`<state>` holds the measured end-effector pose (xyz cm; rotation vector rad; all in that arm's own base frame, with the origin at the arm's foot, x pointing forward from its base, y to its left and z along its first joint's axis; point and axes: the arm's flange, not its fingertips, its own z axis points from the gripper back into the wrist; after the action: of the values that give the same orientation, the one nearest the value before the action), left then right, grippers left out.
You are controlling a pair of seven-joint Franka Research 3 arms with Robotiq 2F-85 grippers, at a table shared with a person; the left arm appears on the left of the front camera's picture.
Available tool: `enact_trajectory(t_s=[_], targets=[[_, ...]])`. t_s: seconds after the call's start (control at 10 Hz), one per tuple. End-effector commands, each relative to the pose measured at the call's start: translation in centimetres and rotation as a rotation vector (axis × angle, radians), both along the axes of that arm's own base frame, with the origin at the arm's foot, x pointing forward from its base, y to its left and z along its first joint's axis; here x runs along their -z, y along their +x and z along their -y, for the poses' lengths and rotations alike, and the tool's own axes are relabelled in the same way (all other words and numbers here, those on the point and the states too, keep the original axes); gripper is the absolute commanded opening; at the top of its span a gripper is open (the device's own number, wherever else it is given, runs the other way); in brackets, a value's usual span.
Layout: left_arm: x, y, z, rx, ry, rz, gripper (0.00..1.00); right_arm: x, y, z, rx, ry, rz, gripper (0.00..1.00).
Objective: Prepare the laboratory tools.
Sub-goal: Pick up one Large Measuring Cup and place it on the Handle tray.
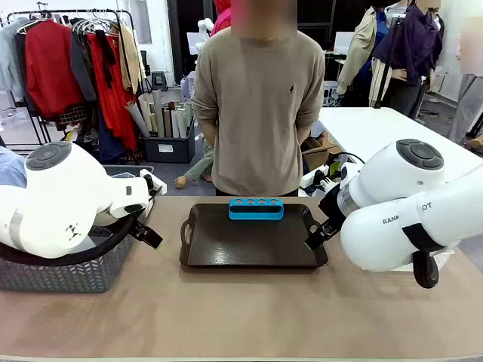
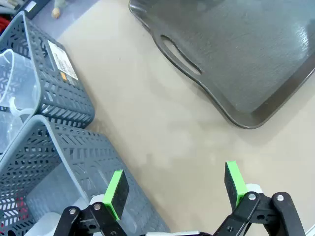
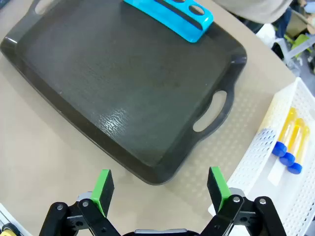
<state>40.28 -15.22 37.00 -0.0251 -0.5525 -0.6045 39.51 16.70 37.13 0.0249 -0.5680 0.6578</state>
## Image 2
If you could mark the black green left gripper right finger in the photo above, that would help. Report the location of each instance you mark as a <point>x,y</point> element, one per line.
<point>233,184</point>

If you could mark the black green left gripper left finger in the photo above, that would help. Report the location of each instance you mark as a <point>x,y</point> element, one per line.
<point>115,196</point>

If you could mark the grey perforated plastic basket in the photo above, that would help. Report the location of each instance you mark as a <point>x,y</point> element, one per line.
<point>86,152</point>

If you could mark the grey basket with white label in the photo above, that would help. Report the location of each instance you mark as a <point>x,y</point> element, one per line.
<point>64,98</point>

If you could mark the dark grey plastic tray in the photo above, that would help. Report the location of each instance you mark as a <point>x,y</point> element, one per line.
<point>233,49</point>

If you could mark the clear plastic measuring beaker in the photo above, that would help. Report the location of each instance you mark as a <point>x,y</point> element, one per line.
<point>14,73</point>

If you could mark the black crate with white label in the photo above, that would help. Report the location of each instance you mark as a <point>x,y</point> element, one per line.
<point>37,8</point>

